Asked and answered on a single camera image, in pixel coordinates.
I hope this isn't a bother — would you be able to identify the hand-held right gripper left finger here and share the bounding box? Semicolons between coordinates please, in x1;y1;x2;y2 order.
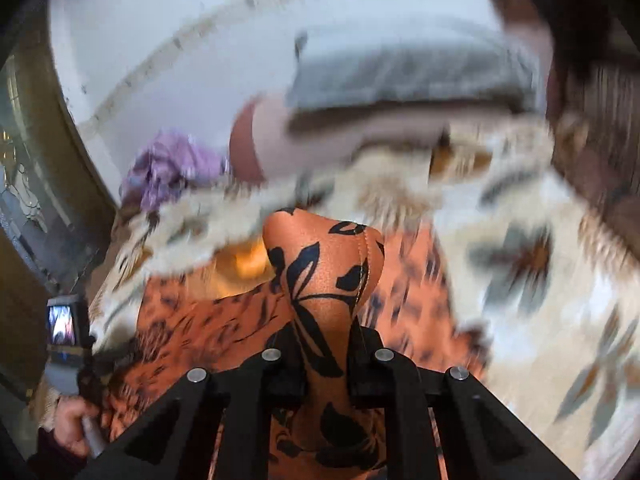
87;347;308;480

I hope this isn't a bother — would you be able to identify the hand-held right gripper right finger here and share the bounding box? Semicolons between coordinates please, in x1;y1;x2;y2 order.
347;326;581;480

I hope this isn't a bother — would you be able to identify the orange black floral garment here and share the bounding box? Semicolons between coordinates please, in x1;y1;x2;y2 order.
97;207;493;480

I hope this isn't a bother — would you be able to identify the person's left forearm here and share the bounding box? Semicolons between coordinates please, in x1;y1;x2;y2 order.
27;427;90;480

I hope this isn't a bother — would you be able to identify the person's left hand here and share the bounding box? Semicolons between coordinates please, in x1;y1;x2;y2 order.
54;396;110;459

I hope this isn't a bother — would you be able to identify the purple cloth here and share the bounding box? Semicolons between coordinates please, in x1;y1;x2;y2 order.
120;130;232;213

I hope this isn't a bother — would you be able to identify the cream floral blanket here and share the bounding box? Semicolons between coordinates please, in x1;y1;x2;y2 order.
87;120;640;480

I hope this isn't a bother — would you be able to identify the grey pillow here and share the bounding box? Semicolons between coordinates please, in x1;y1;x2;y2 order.
285;22;543;133

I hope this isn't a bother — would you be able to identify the wooden headboard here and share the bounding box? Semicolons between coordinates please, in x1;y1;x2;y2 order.
545;60;640;241

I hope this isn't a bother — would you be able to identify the dark cloth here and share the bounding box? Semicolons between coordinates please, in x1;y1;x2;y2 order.
485;0;621;81

